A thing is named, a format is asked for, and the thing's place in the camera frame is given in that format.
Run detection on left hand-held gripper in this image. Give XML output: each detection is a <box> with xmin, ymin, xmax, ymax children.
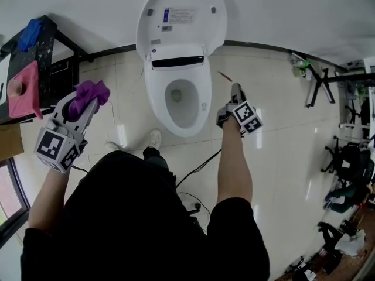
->
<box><xmin>34</xmin><ymin>92</ymin><xmax>101</xmax><ymax>174</ymax></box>

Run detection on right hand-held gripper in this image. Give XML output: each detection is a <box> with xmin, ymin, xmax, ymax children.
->
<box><xmin>216</xmin><ymin>83</ymin><xmax>264</xmax><ymax>135</ymax></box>

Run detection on purple cloth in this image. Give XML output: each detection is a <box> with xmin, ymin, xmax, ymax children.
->
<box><xmin>67</xmin><ymin>80</ymin><xmax>111</xmax><ymax>120</ymax></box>

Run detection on white toilet seat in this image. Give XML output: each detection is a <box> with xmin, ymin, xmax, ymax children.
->
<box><xmin>144</xmin><ymin>44</ymin><xmax>213</xmax><ymax>138</ymax></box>

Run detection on person's right forearm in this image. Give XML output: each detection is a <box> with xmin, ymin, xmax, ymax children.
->
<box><xmin>216</xmin><ymin>116</ymin><xmax>254</xmax><ymax>208</ymax></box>

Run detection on person's left forearm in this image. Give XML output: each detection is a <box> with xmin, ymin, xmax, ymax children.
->
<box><xmin>27</xmin><ymin>165</ymin><xmax>71</xmax><ymax>231</ymax></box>

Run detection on pink cloth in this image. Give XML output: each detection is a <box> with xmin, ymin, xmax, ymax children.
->
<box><xmin>8</xmin><ymin>60</ymin><xmax>44</xmax><ymax>121</ymax></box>

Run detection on white toilet bowl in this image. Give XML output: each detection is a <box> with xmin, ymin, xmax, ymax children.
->
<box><xmin>164</xmin><ymin>78</ymin><xmax>200</xmax><ymax>129</ymax></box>

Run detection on blue cloth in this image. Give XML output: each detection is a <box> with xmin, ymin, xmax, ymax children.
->
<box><xmin>18</xmin><ymin>18</ymin><xmax>45</xmax><ymax>53</ymax></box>

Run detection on white toilet lid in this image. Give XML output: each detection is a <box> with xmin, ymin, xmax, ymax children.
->
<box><xmin>135</xmin><ymin>0</ymin><xmax>229</xmax><ymax>62</ymax></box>

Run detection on person's white shoe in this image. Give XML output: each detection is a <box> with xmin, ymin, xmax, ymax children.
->
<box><xmin>105</xmin><ymin>140</ymin><xmax>126</xmax><ymax>152</ymax></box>
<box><xmin>147</xmin><ymin>129</ymin><xmax>163</xmax><ymax>151</ymax></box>

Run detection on black marbled table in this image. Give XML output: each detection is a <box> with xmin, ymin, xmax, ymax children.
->
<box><xmin>0</xmin><ymin>14</ymin><xmax>95</xmax><ymax>126</ymax></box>

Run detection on beige cylindrical object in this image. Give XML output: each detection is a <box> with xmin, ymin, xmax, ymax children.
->
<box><xmin>6</xmin><ymin>78</ymin><xmax>26</xmax><ymax>97</ymax></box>

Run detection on green and white clutter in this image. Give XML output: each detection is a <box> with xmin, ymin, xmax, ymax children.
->
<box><xmin>289</xmin><ymin>50</ymin><xmax>312</xmax><ymax>79</ymax></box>

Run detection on cardboard box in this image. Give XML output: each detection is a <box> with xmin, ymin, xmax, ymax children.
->
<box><xmin>0</xmin><ymin>121</ymin><xmax>25</xmax><ymax>162</ymax></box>

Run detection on black metal floor stand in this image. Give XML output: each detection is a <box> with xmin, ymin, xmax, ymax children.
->
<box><xmin>305</xmin><ymin>65</ymin><xmax>337</xmax><ymax>109</ymax></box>

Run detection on person's black trousers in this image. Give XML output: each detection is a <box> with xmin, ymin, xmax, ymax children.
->
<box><xmin>142</xmin><ymin>146</ymin><xmax>178</xmax><ymax>193</ymax></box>

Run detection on black desk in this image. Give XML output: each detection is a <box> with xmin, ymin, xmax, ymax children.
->
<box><xmin>335</xmin><ymin>71</ymin><xmax>375</xmax><ymax>85</ymax></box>

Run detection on black office chair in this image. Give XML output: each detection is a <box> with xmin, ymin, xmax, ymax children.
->
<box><xmin>320</xmin><ymin>135</ymin><xmax>374</xmax><ymax>184</ymax></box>

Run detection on person's black shirt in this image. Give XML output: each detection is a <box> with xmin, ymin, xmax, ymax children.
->
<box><xmin>19</xmin><ymin>150</ymin><xmax>271</xmax><ymax>281</ymax></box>

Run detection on black floor cable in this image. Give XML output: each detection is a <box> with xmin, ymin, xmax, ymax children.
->
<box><xmin>175</xmin><ymin>147</ymin><xmax>224</xmax><ymax>188</ymax></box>

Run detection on black cable with plug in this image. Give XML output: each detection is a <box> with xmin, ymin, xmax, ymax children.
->
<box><xmin>175</xmin><ymin>191</ymin><xmax>212</xmax><ymax>225</ymax></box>

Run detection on dark window frame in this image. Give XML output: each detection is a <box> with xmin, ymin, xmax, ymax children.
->
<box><xmin>0</xmin><ymin>156</ymin><xmax>32</xmax><ymax>247</ymax></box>

